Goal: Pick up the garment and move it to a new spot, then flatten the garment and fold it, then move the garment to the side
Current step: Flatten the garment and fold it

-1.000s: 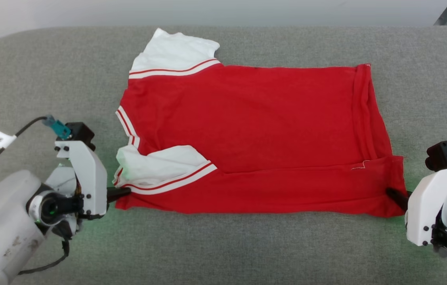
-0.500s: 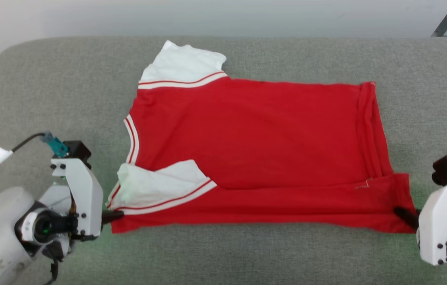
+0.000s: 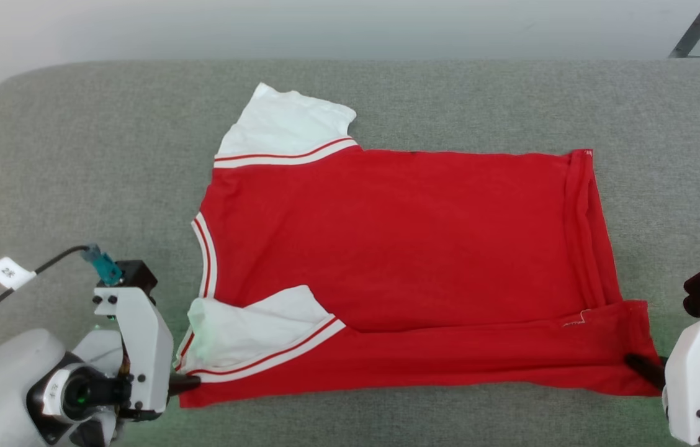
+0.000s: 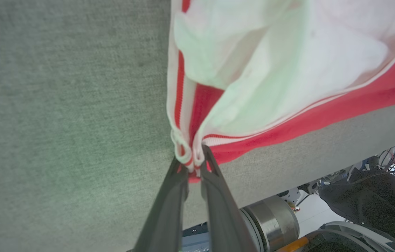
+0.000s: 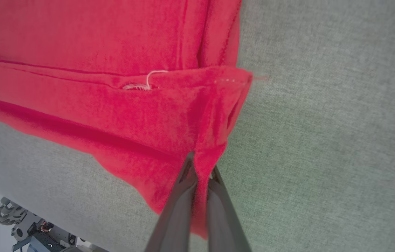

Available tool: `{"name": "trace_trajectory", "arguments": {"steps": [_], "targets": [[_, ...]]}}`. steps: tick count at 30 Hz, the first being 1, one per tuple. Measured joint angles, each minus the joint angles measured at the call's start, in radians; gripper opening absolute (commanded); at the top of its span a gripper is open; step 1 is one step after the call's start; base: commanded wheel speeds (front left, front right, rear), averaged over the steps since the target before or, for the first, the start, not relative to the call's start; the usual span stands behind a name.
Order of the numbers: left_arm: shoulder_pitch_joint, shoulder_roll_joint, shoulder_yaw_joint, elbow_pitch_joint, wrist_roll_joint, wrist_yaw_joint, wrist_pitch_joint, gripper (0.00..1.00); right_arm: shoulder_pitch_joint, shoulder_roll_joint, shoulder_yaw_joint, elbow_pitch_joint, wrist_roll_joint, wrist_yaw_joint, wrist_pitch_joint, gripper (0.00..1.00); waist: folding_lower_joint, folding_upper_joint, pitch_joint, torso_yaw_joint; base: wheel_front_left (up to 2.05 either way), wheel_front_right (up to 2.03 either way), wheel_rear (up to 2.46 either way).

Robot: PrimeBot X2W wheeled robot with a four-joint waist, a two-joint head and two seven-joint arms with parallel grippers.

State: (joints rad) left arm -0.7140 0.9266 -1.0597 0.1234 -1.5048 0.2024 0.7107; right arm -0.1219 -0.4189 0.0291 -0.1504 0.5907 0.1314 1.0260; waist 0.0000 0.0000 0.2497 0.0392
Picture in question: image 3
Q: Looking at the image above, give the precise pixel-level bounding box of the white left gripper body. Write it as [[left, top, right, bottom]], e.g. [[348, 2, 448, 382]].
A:
[[71, 287, 174, 415]]

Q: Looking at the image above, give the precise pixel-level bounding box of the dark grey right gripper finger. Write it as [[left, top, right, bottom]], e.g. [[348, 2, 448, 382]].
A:
[[625, 354, 667, 391]]

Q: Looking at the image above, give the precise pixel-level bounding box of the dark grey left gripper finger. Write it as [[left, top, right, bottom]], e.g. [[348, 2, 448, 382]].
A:
[[167, 374, 202, 396]]

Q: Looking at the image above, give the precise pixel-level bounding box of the red white short-sleeve shirt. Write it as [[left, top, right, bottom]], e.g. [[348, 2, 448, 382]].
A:
[[174, 83, 662, 409]]

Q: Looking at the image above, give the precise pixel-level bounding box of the grey fabric sofa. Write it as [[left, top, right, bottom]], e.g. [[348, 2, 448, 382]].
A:
[[0, 59, 700, 447]]

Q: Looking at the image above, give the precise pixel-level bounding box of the dark slanted metal bar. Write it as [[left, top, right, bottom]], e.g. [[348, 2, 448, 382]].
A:
[[670, 0, 700, 58]]

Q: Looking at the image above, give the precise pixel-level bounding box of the left camera cable teal plug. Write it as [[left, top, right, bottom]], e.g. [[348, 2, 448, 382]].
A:
[[0, 244, 123, 343]]

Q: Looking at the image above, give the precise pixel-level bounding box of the white paper cable tag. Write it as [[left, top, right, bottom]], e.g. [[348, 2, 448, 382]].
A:
[[0, 256, 36, 291]]

